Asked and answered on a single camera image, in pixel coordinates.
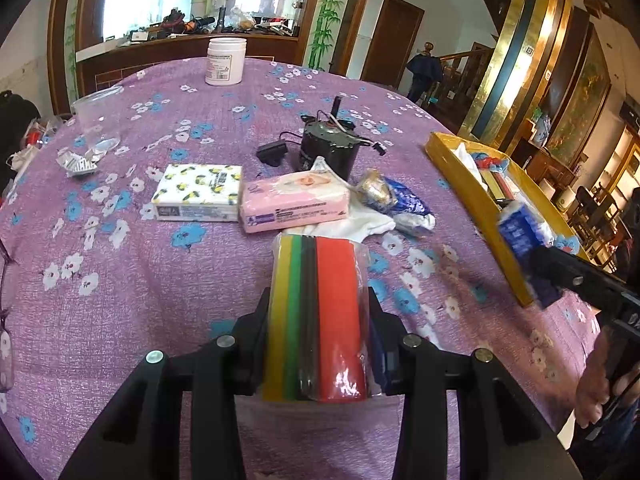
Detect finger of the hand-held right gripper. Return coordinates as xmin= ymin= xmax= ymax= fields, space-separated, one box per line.
xmin=529 ymin=246 xmax=640 ymax=323

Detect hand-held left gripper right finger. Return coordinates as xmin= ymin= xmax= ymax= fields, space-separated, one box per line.
xmin=367 ymin=285 xmax=583 ymax=480

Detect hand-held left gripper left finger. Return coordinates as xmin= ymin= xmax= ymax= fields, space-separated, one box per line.
xmin=57 ymin=287 xmax=273 ymax=480

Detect multicolour sponge pack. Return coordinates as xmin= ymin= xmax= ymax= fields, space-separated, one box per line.
xmin=262 ymin=232 xmax=373 ymax=403

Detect blue tissue pack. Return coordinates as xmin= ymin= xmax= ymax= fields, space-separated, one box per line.
xmin=497 ymin=201 xmax=557 ymax=267

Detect brown red striped pack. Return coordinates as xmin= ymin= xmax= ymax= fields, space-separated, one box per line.
xmin=479 ymin=169 xmax=517 ymax=203

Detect pink tissue pack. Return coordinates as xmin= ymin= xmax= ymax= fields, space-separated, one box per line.
xmin=239 ymin=156 xmax=351 ymax=235

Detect white cloth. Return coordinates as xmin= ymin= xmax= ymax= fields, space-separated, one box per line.
xmin=300 ymin=205 xmax=398 ymax=246

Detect yellow cardboard box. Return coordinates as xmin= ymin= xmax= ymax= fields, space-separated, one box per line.
xmin=425 ymin=131 xmax=591 ymax=308

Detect lemon print tissue pack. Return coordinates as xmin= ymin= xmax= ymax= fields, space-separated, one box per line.
xmin=151 ymin=164 xmax=243 ymax=223

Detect blue white plastic packet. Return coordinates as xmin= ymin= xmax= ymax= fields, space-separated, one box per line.
xmin=385 ymin=176 xmax=437 ymax=237

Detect person's right hand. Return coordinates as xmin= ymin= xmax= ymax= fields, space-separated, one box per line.
xmin=574 ymin=345 xmax=640 ymax=431

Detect dark wooden chairs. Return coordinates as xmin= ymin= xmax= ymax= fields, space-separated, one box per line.
xmin=570 ymin=185 xmax=632 ymax=262

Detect wooden cabinet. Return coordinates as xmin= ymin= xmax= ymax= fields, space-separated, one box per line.
xmin=512 ymin=137 xmax=576 ymax=196

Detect black electric motor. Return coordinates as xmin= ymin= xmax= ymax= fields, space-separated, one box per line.
xmin=298 ymin=96 xmax=386 ymax=181

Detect wooden staircase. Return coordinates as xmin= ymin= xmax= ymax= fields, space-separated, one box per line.
xmin=420 ymin=42 xmax=497 ymax=132

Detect gold tiled pillar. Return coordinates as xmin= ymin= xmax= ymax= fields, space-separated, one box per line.
xmin=457 ymin=0 xmax=574 ymax=153

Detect crumpled foil wrapper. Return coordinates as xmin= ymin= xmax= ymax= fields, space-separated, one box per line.
xmin=56 ymin=149 xmax=101 ymax=179

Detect eyeglasses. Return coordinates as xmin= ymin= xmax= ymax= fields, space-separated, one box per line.
xmin=0 ymin=240 xmax=17 ymax=393

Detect clear plastic cup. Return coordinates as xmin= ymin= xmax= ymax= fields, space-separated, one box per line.
xmin=71 ymin=85 xmax=126 ymax=153

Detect white plastic jar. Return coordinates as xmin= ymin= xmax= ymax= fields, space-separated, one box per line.
xmin=205 ymin=37 xmax=247 ymax=86

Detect wooden sideboard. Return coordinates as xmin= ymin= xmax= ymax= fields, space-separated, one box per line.
xmin=75 ymin=30 xmax=301 ymax=96

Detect brown wooden door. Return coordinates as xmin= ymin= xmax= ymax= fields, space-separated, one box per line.
xmin=360 ymin=0 xmax=426 ymax=90

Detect pile of assorted clutter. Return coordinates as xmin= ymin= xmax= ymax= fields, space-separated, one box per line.
xmin=102 ymin=5 xmax=301 ymax=43

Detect black bag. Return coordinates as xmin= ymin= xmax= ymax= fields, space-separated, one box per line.
xmin=0 ymin=90 xmax=42 ymax=196

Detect bamboo painted glass panel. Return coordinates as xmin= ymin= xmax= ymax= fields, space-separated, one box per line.
xmin=307 ymin=0 xmax=352 ymax=68

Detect gold landscape wall painting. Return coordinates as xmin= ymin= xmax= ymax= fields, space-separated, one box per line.
xmin=545 ymin=35 xmax=614 ymax=171

